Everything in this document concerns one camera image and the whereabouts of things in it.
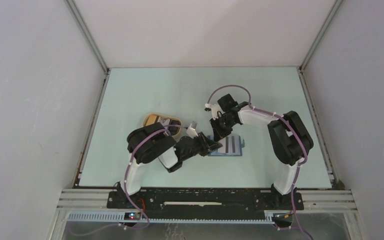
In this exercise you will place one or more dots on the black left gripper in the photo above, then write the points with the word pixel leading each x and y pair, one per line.
pixel 211 144

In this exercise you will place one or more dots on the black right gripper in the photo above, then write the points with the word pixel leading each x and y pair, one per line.
pixel 218 133

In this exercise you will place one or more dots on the blue card holder wallet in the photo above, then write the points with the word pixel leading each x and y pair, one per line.
pixel 216 154

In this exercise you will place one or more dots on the white grey credit card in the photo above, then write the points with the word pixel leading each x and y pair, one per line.
pixel 231 145

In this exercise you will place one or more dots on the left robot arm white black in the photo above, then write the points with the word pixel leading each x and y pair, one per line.
pixel 155 142

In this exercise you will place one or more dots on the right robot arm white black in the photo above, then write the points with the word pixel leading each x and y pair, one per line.
pixel 289 137

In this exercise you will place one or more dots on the beige oval card tray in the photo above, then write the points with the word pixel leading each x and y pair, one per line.
pixel 169 122

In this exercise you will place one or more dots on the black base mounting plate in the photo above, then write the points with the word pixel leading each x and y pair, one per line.
pixel 221 204

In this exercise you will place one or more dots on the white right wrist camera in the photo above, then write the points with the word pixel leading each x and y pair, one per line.
pixel 215 110

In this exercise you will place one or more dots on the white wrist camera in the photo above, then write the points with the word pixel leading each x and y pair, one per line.
pixel 215 110
pixel 191 130

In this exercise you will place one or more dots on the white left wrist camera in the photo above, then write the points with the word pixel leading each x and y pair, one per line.
pixel 191 130

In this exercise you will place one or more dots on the aluminium frame rail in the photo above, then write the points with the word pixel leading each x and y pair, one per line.
pixel 319 201

